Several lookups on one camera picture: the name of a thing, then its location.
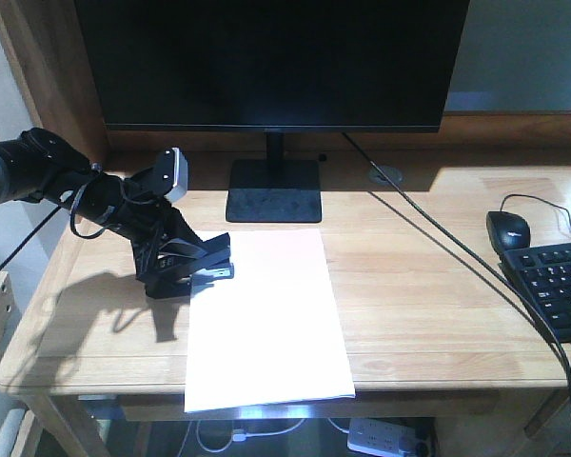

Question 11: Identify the grey desk cable grommet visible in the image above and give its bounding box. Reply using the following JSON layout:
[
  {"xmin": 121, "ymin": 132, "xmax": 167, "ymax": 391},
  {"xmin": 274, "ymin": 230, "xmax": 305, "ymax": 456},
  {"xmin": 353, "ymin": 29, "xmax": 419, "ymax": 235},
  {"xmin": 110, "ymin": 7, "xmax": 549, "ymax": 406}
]
[{"xmin": 368, "ymin": 166, "xmax": 404, "ymax": 186}]

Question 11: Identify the black keyboard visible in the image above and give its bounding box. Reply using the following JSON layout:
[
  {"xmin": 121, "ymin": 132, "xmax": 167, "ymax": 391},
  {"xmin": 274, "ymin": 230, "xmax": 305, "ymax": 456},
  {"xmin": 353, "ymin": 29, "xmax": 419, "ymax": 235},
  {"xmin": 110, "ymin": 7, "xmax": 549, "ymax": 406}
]
[{"xmin": 501, "ymin": 243, "xmax": 571, "ymax": 343}]

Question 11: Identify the white power strip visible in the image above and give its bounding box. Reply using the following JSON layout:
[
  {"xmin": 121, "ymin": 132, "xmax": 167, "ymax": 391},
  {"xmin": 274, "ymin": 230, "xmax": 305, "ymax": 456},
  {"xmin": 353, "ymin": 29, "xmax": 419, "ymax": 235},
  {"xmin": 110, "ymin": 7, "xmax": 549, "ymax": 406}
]
[{"xmin": 347, "ymin": 418, "xmax": 430, "ymax": 456}]

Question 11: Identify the wooden desk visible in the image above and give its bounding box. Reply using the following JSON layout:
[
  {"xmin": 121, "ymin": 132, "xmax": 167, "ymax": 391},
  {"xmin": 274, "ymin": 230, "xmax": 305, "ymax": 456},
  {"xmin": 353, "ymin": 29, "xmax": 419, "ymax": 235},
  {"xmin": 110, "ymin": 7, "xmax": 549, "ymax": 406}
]
[{"xmin": 0, "ymin": 1, "xmax": 571, "ymax": 456}]

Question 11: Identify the black stapler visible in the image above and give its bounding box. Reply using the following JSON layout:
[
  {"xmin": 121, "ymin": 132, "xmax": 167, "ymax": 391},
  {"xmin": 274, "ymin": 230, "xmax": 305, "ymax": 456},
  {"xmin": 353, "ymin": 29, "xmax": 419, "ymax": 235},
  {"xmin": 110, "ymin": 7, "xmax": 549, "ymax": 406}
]
[{"xmin": 135, "ymin": 242, "xmax": 234, "ymax": 299}]

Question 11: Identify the black monitor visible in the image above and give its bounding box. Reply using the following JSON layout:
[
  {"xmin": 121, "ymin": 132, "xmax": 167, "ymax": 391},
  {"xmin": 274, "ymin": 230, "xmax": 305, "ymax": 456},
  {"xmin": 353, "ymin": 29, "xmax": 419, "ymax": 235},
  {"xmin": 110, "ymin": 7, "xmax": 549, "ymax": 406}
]
[{"xmin": 75, "ymin": 1, "xmax": 469, "ymax": 222}]

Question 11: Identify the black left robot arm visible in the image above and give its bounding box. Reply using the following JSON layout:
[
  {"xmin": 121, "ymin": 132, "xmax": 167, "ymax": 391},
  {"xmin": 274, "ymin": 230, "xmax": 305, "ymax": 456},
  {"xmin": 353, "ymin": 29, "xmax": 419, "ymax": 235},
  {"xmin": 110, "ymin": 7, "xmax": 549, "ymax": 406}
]
[{"xmin": 0, "ymin": 128, "xmax": 230, "ymax": 284}]

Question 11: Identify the white paper stack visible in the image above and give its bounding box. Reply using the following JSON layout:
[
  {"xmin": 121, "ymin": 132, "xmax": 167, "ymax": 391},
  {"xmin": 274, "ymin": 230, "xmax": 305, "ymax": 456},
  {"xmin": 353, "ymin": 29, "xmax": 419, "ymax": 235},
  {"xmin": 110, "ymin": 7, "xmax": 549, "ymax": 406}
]
[{"xmin": 184, "ymin": 228, "xmax": 355, "ymax": 412}]

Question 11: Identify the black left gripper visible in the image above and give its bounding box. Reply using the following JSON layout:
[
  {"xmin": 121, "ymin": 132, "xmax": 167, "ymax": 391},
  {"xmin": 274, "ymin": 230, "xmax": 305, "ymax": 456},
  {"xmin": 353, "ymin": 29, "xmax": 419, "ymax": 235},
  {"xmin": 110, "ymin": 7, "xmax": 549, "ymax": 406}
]
[{"xmin": 92, "ymin": 173, "xmax": 230, "ymax": 274}]

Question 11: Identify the black computer mouse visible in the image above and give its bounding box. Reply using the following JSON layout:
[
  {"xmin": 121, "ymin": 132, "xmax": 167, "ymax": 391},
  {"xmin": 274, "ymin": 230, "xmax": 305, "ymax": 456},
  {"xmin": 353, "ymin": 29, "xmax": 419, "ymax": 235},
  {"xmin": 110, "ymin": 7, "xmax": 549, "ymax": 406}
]
[{"xmin": 485, "ymin": 210, "xmax": 531, "ymax": 254}]

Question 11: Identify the black monitor cable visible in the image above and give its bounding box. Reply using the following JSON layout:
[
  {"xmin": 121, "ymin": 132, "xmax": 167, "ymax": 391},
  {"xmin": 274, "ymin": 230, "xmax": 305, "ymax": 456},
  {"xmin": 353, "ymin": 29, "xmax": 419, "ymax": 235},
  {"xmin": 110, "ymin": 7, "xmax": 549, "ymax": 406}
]
[{"xmin": 342, "ymin": 131, "xmax": 571, "ymax": 457}]

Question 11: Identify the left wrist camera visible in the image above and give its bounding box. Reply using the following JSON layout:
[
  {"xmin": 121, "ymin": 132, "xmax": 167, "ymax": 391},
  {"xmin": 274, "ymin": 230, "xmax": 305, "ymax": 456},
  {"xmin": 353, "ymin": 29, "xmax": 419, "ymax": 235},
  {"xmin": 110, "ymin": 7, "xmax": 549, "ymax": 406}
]
[{"xmin": 124, "ymin": 147, "xmax": 188, "ymax": 205}]

